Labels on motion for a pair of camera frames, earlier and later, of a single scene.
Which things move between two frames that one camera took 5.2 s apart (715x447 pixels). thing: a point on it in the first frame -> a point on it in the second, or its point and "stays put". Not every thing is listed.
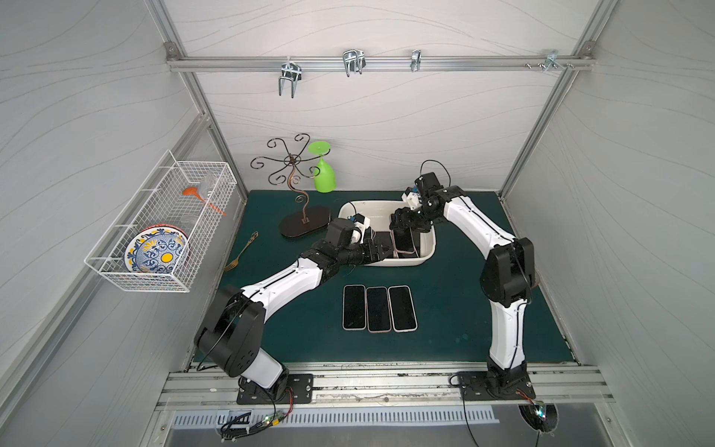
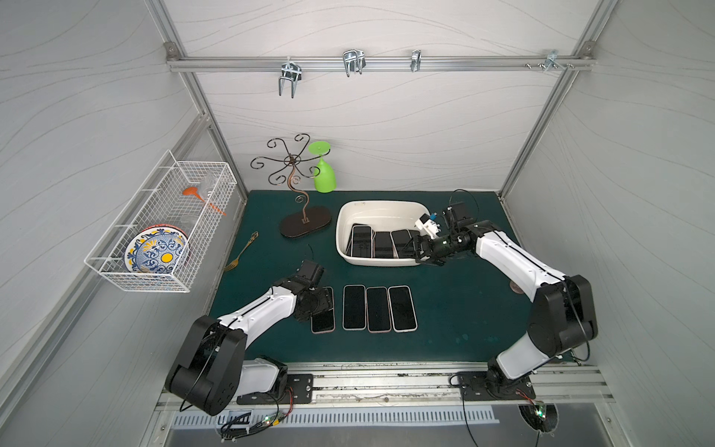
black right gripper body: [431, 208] -> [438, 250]
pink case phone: [378, 310] stays put
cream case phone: [401, 307] stays put
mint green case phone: [354, 307] stays put
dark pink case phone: [403, 244] stays put
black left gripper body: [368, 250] -> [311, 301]
